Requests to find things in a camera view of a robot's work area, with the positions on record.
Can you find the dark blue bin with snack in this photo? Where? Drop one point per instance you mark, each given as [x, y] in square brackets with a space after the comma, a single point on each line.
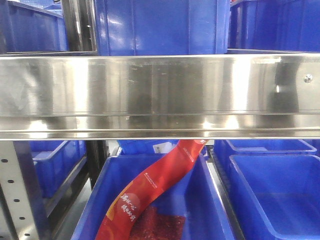
[193, 197]

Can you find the dark blue bin top right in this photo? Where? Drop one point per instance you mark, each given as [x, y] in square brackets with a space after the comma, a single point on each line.
[285, 25]

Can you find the dark blue bin far right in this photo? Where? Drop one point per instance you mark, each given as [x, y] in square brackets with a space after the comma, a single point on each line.
[224, 148]

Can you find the dark blue bin bottom right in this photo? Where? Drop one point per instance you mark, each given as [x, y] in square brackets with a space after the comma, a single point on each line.
[276, 197]

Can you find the dark blue bin bottom left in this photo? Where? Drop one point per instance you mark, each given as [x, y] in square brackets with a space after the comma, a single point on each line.
[54, 160]

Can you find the right shelf steel front rail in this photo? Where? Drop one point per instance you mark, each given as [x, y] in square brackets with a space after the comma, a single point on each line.
[231, 96]

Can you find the dark blue bin top centre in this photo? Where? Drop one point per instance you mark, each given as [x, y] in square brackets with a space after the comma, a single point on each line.
[162, 27]

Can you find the red snack package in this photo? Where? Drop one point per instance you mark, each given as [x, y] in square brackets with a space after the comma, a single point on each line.
[146, 187]

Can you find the dark blue bin top left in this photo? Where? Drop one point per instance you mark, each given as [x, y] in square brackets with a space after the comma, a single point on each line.
[32, 26]

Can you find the perforated steel upright post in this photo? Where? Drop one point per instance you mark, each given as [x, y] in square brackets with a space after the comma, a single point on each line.
[21, 190]

